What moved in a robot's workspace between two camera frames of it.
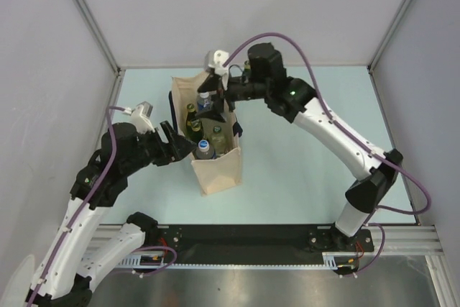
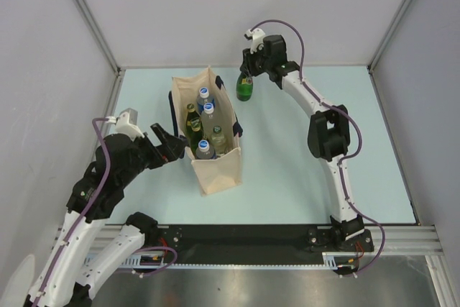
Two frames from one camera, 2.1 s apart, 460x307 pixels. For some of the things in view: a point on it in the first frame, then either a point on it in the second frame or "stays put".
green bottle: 191,116 stays put
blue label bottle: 204,152 stays put
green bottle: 197,130 stays put
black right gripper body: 239,90 to 256,63
